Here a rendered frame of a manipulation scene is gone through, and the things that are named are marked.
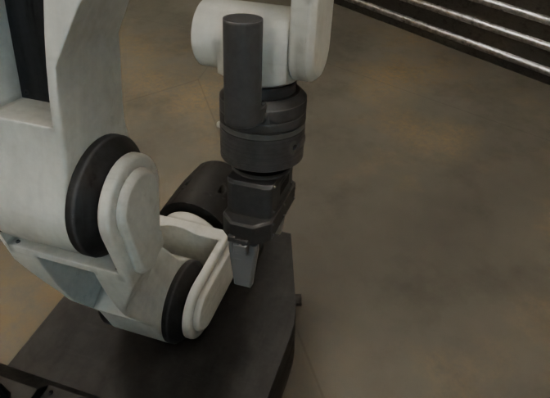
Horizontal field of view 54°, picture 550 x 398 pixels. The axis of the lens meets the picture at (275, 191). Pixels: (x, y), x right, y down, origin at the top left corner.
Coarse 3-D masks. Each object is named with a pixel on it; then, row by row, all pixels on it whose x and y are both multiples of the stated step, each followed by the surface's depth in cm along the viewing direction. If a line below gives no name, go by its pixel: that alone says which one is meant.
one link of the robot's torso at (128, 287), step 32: (128, 160) 59; (128, 192) 58; (128, 224) 60; (32, 256) 68; (64, 256) 67; (128, 256) 63; (160, 256) 81; (64, 288) 75; (96, 288) 83; (128, 288) 66; (160, 288) 83; (128, 320) 86; (160, 320) 86
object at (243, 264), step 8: (232, 248) 58; (240, 248) 57; (248, 248) 57; (256, 248) 57; (232, 256) 59; (240, 256) 58; (248, 256) 58; (256, 256) 58; (232, 264) 59; (240, 264) 59; (248, 264) 59; (232, 272) 60; (240, 272) 60; (248, 272) 59; (240, 280) 60; (248, 280) 60
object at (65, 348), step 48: (192, 192) 103; (288, 240) 120; (240, 288) 109; (288, 288) 109; (48, 336) 100; (96, 336) 100; (144, 336) 100; (240, 336) 100; (288, 336) 100; (0, 384) 84; (48, 384) 90; (96, 384) 93; (144, 384) 93; (192, 384) 93; (240, 384) 93
